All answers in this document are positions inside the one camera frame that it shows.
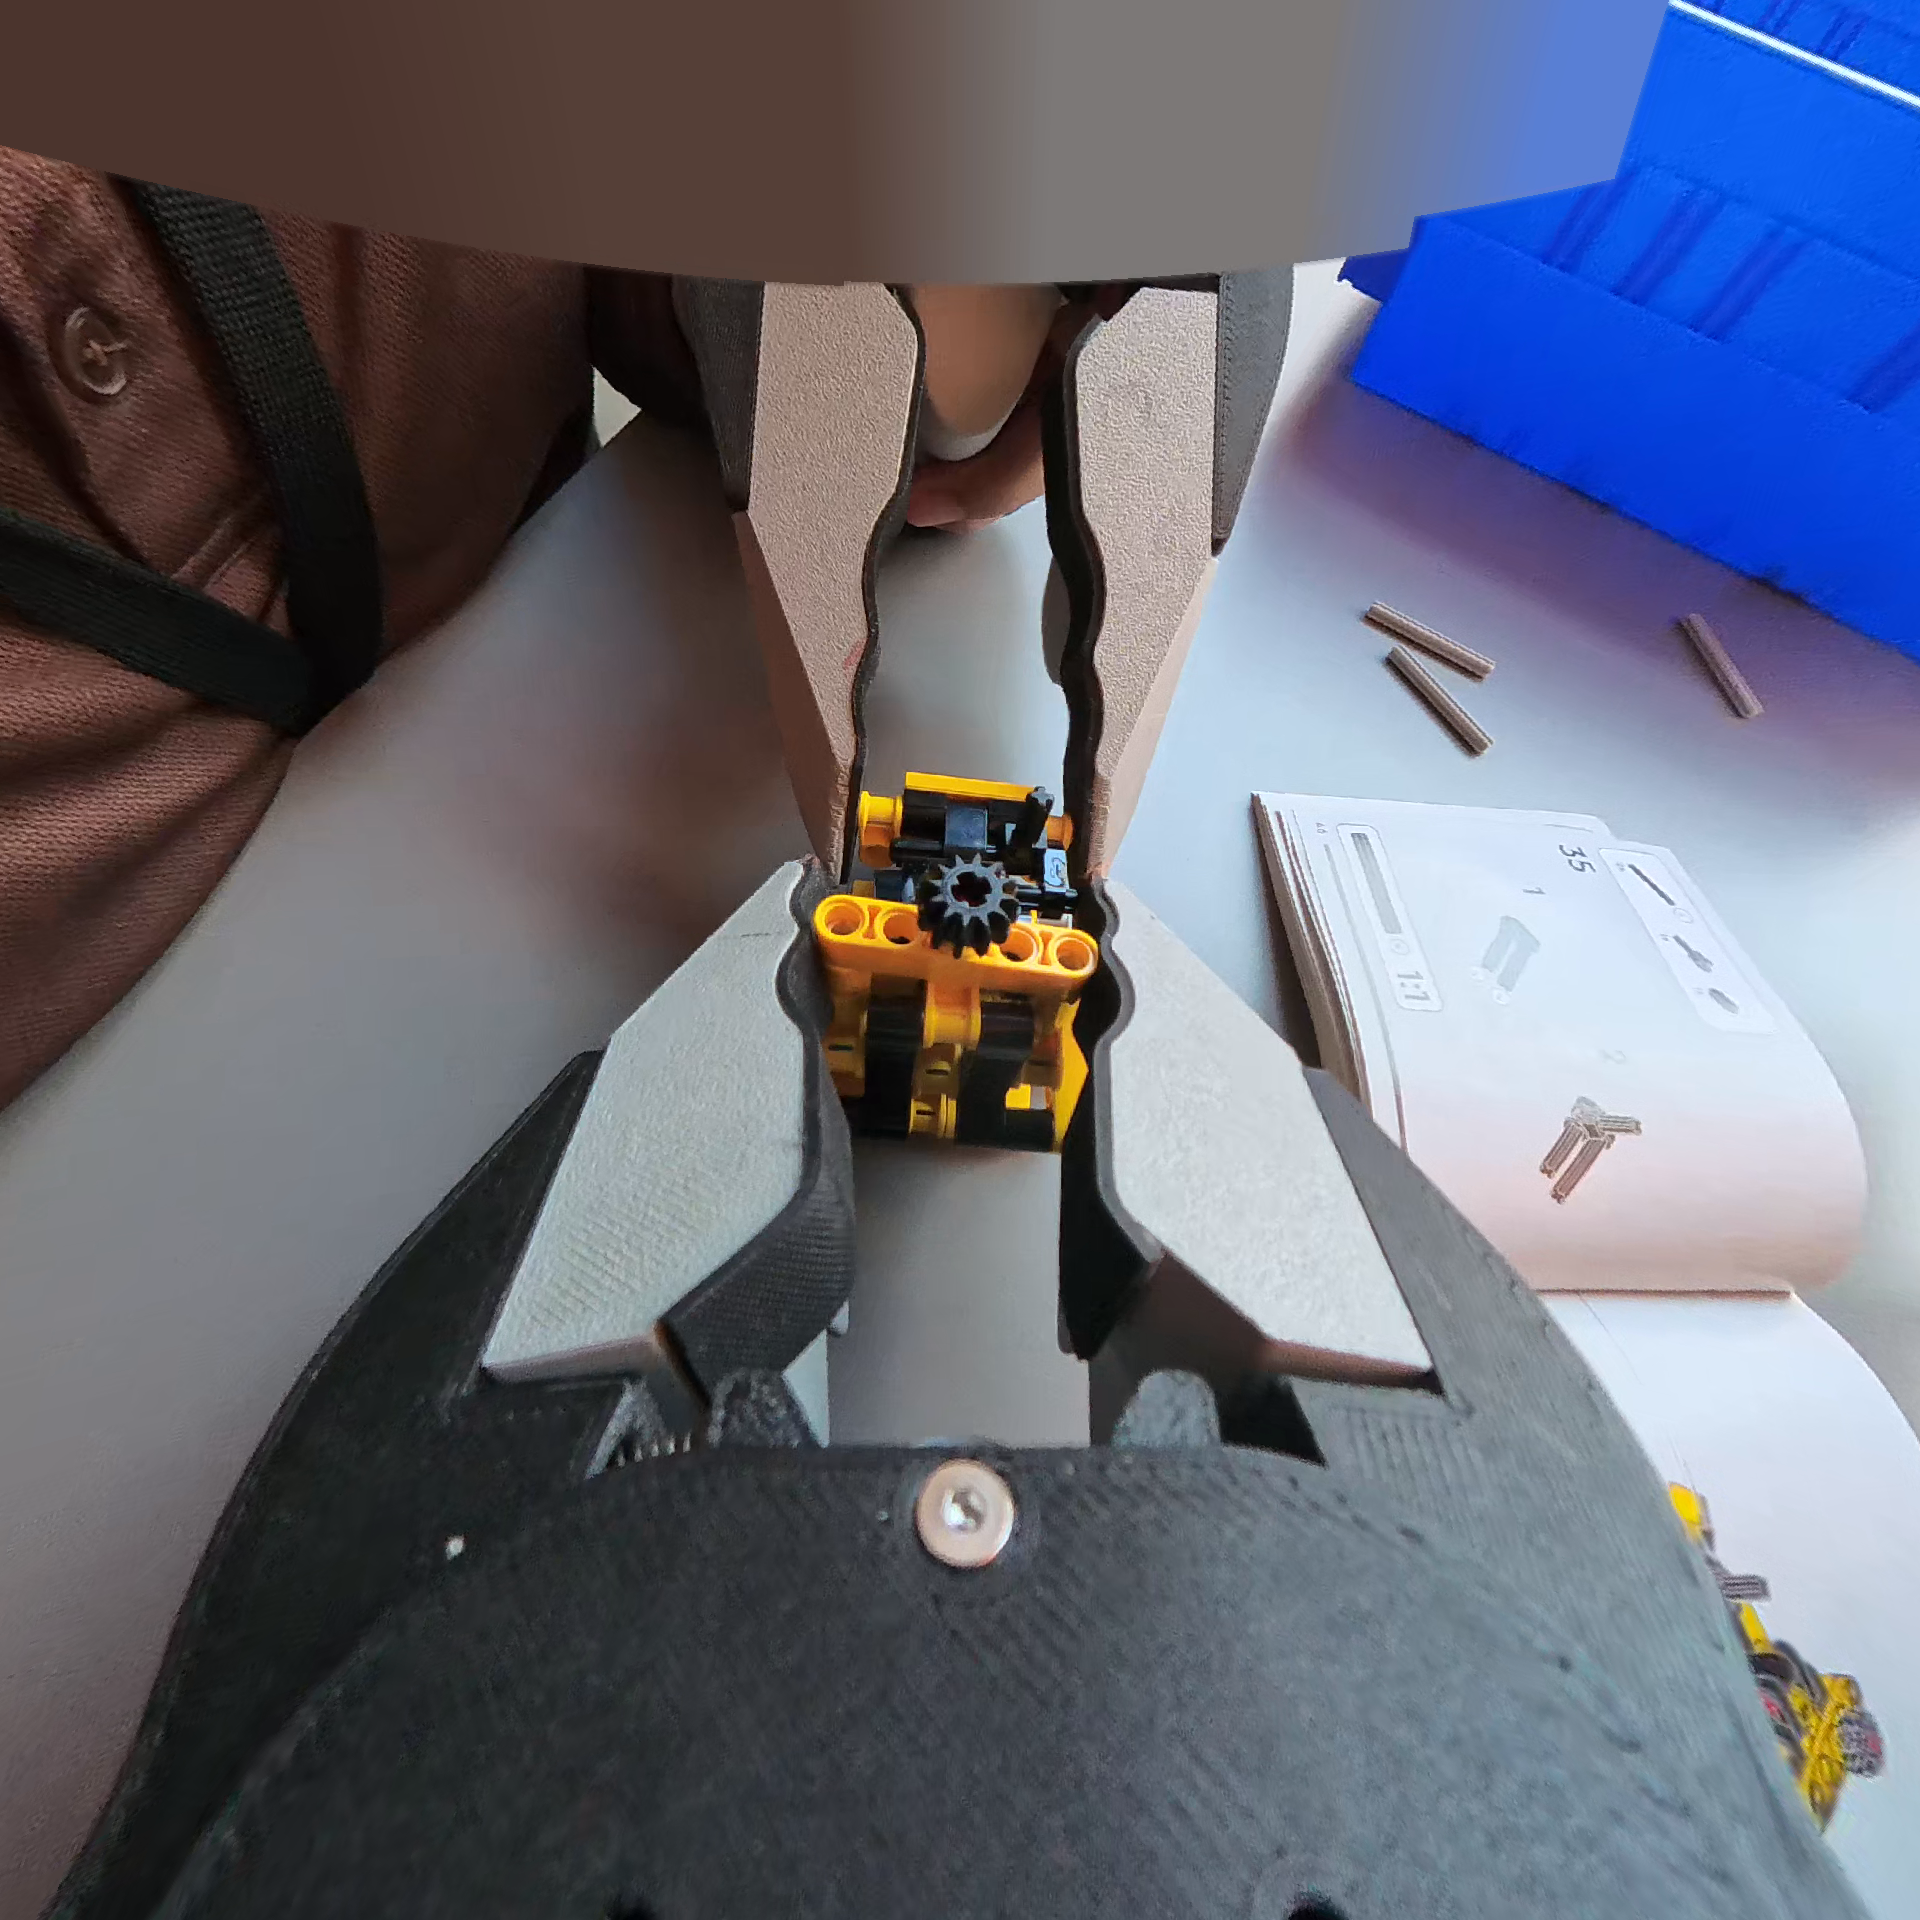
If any lego instruction booklet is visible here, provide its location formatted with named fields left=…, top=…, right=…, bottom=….
left=1252, top=790, right=1920, bottom=1920

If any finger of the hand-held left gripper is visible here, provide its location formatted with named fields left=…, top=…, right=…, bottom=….
left=732, top=281, right=928, bottom=888
left=1040, top=281, right=1226, bottom=879

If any blue plastic storage bin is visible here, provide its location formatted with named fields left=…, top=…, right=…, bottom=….
left=1340, top=0, right=1920, bottom=665

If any yellow black lego model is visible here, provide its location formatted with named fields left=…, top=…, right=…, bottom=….
left=808, top=773, right=1103, bottom=1155

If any black shoulder strap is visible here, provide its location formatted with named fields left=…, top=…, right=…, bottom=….
left=0, top=176, right=386, bottom=735

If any person's left hand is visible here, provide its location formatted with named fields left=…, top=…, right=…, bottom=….
left=904, top=448, right=1048, bottom=532

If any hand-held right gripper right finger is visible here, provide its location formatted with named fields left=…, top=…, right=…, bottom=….
left=1053, top=881, right=1443, bottom=1389

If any person's brown shirt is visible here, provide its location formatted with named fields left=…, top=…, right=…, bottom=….
left=0, top=144, right=706, bottom=1116

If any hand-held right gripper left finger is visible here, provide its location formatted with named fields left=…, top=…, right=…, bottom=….
left=479, top=856, right=859, bottom=1400

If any grey lego axle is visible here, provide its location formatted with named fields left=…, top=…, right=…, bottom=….
left=1678, top=613, right=1766, bottom=720
left=1363, top=600, right=1500, bottom=680
left=1386, top=647, right=1496, bottom=757

